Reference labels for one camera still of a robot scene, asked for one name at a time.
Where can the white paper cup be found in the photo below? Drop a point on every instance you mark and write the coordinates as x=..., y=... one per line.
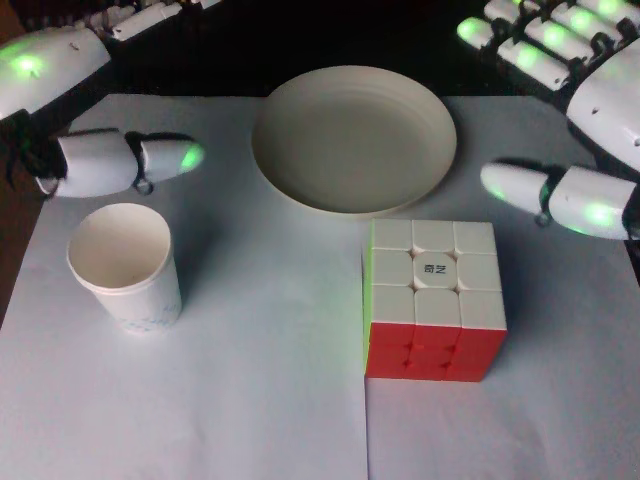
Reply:
x=140, y=305

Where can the Rubik's cube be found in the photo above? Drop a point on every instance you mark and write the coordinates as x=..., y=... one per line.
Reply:
x=432, y=280

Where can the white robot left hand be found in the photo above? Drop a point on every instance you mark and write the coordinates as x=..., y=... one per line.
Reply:
x=50, y=70

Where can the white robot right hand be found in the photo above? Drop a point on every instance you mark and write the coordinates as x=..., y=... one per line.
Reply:
x=605, y=115

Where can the round beige plate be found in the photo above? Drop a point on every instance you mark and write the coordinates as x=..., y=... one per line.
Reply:
x=350, y=145

